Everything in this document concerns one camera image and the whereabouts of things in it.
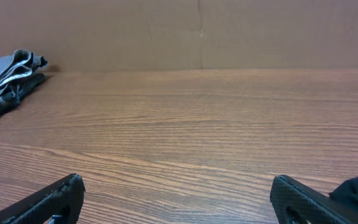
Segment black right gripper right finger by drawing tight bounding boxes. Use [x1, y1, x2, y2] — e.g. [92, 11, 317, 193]
[270, 175, 358, 224]

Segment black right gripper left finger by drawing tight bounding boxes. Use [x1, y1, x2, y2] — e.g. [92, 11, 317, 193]
[0, 174, 86, 224]

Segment folded grey shorts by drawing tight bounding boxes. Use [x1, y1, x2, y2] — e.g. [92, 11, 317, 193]
[0, 49, 48, 116]

